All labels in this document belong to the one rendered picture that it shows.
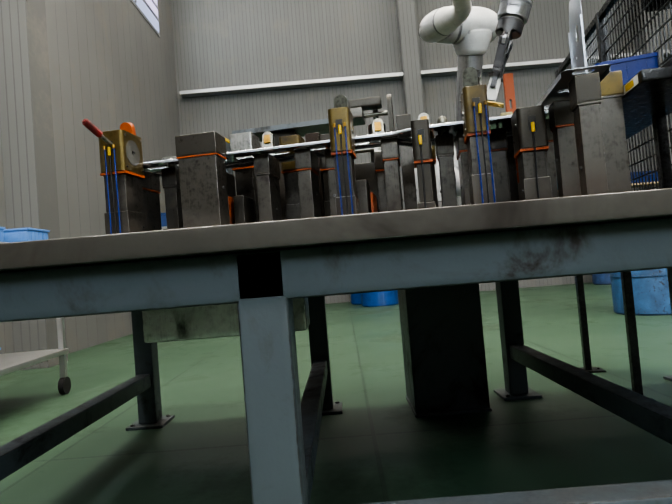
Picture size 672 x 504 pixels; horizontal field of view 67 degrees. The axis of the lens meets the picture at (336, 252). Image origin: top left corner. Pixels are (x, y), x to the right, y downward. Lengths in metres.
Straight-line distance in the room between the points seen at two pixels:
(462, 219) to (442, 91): 9.22
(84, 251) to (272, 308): 0.29
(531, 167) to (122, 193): 1.10
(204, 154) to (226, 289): 0.74
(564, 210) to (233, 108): 9.26
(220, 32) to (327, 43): 1.98
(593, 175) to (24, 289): 1.09
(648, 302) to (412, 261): 4.42
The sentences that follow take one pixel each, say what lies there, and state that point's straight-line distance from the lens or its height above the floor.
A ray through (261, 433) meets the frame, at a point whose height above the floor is 0.38.
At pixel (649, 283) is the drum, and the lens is 5.14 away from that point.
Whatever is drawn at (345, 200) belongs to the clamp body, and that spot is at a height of 0.80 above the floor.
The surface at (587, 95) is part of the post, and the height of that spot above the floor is 0.94.
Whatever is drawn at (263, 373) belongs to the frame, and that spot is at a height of 0.47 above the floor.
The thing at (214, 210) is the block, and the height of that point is 0.81.
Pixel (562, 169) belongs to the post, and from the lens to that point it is 1.39.
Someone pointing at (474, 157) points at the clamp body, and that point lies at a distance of 1.34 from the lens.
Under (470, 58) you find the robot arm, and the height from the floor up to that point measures 1.42.
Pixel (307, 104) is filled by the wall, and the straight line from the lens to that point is 9.75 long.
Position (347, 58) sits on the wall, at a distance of 10.03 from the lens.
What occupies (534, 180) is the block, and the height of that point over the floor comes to 0.80.
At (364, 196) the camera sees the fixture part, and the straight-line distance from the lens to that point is 1.50.
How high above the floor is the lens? 0.62
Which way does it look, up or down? 2 degrees up
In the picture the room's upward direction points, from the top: 5 degrees counter-clockwise
